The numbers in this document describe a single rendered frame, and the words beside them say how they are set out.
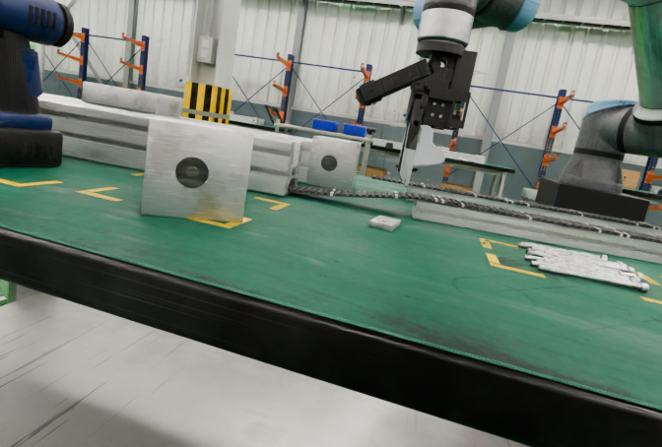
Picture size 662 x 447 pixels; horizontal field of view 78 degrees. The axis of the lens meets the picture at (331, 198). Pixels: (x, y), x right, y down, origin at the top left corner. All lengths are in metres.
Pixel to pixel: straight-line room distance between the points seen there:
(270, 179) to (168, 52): 9.87
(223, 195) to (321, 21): 8.64
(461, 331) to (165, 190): 0.30
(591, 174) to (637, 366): 0.94
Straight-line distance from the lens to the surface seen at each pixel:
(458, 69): 0.65
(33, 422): 1.12
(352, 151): 0.80
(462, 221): 0.66
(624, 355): 0.35
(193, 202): 0.44
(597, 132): 1.27
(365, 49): 8.68
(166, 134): 0.43
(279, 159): 0.62
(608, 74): 8.92
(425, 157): 0.61
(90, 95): 0.99
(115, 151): 0.73
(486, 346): 0.28
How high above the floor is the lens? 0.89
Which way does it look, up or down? 10 degrees down
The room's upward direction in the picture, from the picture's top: 10 degrees clockwise
